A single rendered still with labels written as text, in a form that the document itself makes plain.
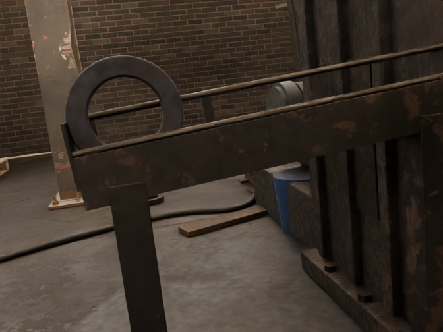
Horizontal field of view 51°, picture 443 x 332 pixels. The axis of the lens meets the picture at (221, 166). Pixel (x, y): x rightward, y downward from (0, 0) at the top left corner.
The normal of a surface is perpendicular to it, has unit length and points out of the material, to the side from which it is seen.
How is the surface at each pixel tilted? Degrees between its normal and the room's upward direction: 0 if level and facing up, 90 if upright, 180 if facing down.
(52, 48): 90
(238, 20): 90
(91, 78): 90
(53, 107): 90
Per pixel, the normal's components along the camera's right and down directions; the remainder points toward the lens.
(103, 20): 0.20, 0.15
